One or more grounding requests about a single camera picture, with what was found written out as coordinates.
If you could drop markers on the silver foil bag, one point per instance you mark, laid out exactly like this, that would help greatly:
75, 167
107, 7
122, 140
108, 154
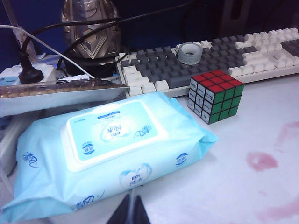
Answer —
58, 93

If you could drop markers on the light blue wet wipes pack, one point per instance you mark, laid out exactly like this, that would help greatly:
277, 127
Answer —
112, 149

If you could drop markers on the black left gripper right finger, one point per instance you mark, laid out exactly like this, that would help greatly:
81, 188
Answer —
141, 212

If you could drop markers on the white power strip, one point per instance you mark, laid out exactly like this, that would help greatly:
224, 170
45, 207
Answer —
49, 72

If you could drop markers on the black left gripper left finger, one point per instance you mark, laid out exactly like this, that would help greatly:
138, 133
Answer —
127, 212

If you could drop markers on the grey monitor stand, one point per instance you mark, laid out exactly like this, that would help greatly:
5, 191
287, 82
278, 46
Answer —
233, 14

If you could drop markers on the silver metallic trophy figurine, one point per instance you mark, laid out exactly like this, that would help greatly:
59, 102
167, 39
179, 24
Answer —
91, 39

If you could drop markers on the black power plug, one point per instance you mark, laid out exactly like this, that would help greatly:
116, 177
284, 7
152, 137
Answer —
29, 75

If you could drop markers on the Rubik's cube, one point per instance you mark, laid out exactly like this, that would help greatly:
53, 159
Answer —
217, 95

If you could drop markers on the white grey mechanical keyboard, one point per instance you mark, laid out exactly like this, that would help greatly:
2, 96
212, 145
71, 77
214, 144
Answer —
177, 72

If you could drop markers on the translucent tape roll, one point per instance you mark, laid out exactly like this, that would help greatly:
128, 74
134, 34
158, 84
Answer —
189, 59

